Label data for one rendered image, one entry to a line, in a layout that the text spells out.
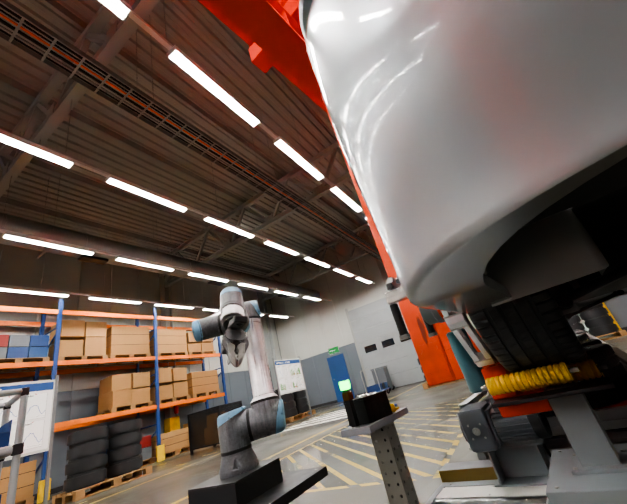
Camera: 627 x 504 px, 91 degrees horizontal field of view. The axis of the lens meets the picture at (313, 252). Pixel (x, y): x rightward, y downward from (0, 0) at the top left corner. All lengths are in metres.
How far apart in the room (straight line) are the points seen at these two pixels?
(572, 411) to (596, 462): 0.14
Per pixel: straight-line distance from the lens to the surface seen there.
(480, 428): 1.75
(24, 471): 10.34
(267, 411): 1.76
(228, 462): 1.80
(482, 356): 1.33
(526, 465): 1.93
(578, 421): 1.41
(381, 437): 1.85
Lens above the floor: 0.64
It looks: 24 degrees up
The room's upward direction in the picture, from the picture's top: 15 degrees counter-clockwise
